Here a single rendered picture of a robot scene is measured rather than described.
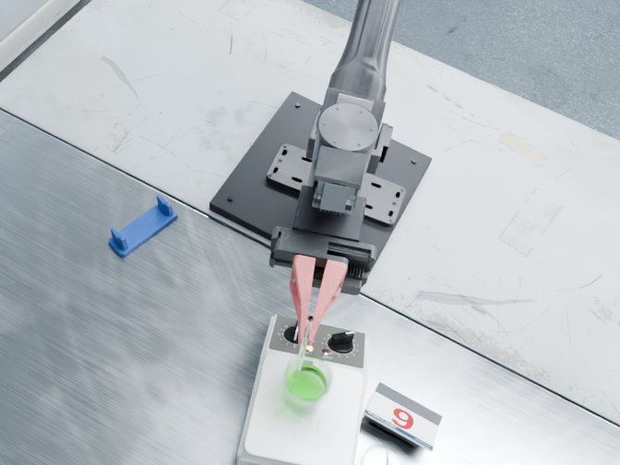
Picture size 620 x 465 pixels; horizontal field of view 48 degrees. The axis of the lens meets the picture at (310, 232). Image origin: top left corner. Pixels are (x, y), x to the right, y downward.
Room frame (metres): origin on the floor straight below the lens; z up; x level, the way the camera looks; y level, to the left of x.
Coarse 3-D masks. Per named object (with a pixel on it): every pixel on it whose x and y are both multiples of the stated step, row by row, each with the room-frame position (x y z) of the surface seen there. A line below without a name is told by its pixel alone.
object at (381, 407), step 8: (376, 400) 0.29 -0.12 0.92; (384, 400) 0.30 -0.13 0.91; (376, 408) 0.28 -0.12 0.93; (384, 408) 0.28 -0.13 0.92; (392, 408) 0.29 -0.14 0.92; (400, 408) 0.29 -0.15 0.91; (384, 416) 0.27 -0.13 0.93; (392, 416) 0.27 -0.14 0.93; (400, 416) 0.28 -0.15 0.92; (408, 416) 0.28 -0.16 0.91; (416, 416) 0.29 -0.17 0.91; (400, 424) 0.26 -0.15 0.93; (408, 424) 0.27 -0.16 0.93; (416, 424) 0.27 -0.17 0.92; (424, 424) 0.28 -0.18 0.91; (408, 432) 0.26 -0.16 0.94; (416, 432) 0.26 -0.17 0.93; (424, 432) 0.26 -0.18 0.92; (432, 432) 0.27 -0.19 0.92; (424, 440) 0.25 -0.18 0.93; (432, 440) 0.25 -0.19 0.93
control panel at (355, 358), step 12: (276, 324) 0.36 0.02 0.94; (288, 324) 0.36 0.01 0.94; (276, 336) 0.34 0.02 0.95; (324, 336) 0.35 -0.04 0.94; (360, 336) 0.37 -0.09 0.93; (276, 348) 0.32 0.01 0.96; (288, 348) 0.32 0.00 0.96; (324, 348) 0.33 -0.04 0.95; (360, 348) 0.35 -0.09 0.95; (336, 360) 0.32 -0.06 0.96; (348, 360) 0.32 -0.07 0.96; (360, 360) 0.32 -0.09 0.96
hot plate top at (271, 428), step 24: (264, 360) 0.29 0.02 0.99; (264, 384) 0.26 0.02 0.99; (336, 384) 0.28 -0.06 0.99; (360, 384) 0.28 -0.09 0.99; (264, 408) 0.23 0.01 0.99; (336, 408) 0.25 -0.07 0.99; (360, 408) 0.26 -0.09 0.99; (264, 432) 0.21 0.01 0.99; (288, 432) 0.21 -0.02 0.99; (312, 432) 0.22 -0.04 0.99; (336, 432) 0.22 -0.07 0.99; (264, 456) 0.18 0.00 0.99; (288, 456) 0.19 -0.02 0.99; (312, 456) 0.19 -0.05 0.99; (336, 456) 0.20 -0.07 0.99
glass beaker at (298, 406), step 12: (288, 360) 0.27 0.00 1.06; (312, 360) 0.28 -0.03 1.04; (324, 360) 0.28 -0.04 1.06; (288, 372) 0.27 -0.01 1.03; (324, 372) 0.27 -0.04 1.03; (288, 396) 0.24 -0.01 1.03; (324, 396) 0.24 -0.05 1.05; (288, 408) 0.24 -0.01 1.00; (300, 408) 0.23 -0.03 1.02; (312, 408) 0.23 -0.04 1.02
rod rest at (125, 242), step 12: (156, 204) 0.52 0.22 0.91; (168, 204) 0.51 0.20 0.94; (144, 216) 0.50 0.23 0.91; (156, 216) 0.50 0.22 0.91; (168, 216) 0.50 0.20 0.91; (132, 228) 0.47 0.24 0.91; (144, 228) 0.48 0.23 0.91; (156, 228) 0.48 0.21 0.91; (108, 240) 0.45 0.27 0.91; (120, 240) 0.44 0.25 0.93; (132, 240) 0.45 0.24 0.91; (144, 240) 0.46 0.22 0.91; (120, 252) 0.43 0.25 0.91
